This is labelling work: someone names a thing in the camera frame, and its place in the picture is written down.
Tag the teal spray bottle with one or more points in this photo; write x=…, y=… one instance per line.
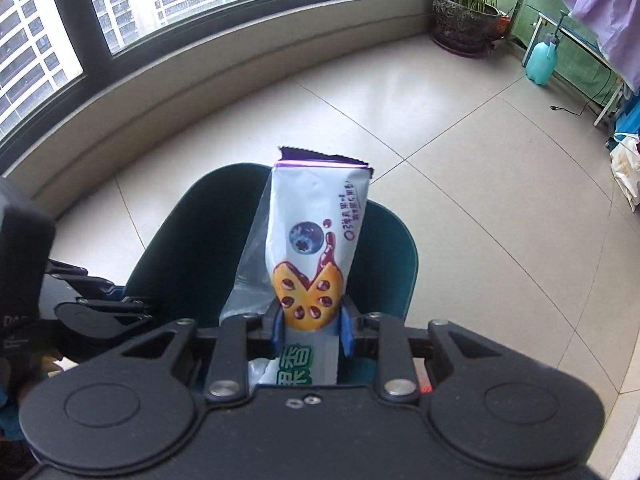
x=541, y=57

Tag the purple hanging cloth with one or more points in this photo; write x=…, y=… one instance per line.
x=615, y=23

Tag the dark teal trash bin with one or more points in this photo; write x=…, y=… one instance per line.
x=188, y=270

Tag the black window frame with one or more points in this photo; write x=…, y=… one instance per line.
x=58, y=55

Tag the white blueberry snack wrapper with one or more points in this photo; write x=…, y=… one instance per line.
x=297, y=258

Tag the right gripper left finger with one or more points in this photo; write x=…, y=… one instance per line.
x=179, y=362

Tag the green drying rack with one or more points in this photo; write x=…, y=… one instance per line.
x=580, y=64

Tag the dark ceramic plant pot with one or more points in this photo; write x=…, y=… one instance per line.
x=464, y=26

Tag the small red flower pot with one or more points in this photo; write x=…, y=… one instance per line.
x=500, y=28

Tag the white tote bag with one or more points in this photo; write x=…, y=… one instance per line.
x=625, y=166

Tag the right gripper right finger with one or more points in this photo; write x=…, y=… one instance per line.
x=379, y=351

